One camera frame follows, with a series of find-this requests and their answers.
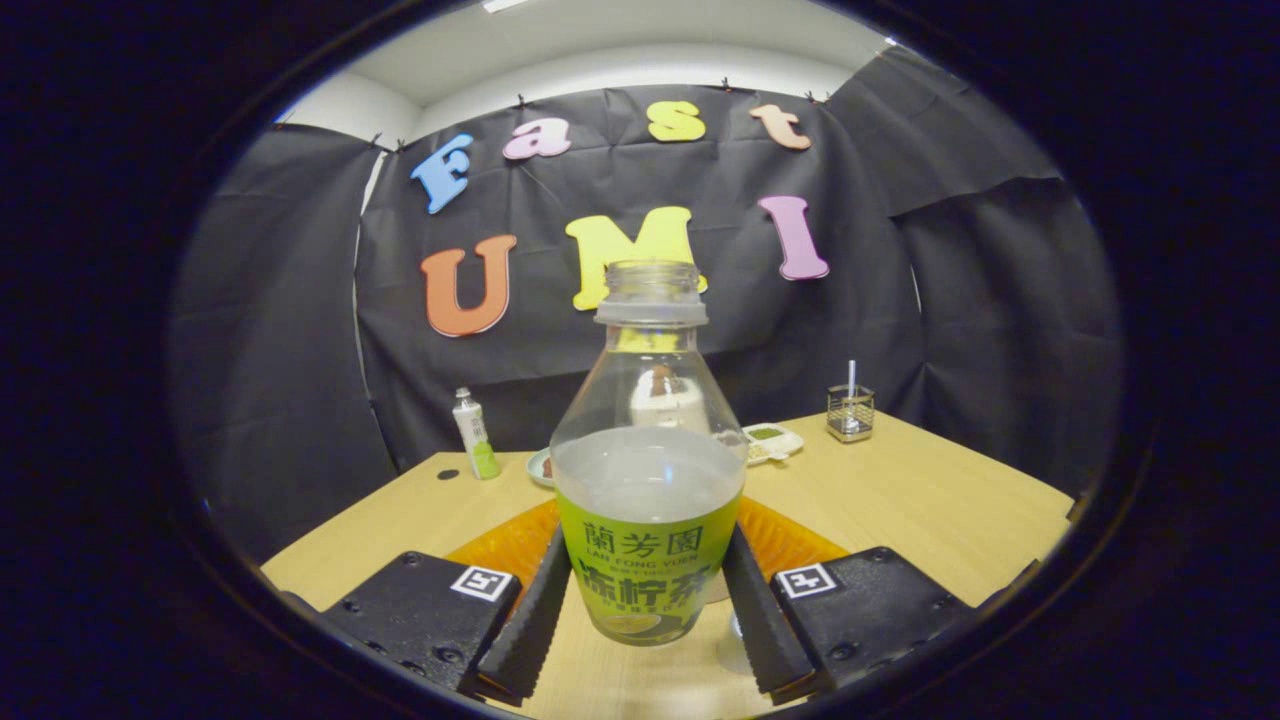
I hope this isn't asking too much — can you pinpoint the clear square holder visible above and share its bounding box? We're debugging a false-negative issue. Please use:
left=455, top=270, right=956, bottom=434
left=826, top=384, right=876, bottom=444

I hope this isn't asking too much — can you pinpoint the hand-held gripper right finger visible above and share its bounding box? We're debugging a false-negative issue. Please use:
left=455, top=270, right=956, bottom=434
left=722, top=497, right=976, bottom=698

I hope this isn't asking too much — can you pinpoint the green label juice bottle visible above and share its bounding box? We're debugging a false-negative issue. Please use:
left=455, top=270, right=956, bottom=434
left=549, top=260, right=748, bottom=648

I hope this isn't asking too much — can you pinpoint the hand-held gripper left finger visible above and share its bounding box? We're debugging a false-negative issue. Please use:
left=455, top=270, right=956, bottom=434
left=322, top=498, right=571, bottom=701

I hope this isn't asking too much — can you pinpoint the white cup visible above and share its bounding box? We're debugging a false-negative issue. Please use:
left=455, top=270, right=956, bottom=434
left=714, top=608, right=753, bottom=676

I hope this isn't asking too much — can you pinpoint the white and green spray bottle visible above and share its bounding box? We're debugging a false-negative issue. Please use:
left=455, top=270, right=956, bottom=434
left=452, top=387, right=502, bottom=481

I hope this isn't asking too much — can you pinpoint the white divided dish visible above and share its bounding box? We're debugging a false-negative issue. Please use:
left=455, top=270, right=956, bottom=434
left=742, top=423, right=805, bottom=466

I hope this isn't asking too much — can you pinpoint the wooden table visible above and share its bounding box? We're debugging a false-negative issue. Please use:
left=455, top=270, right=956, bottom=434
left=262, top=410, right=1076, bottom=720

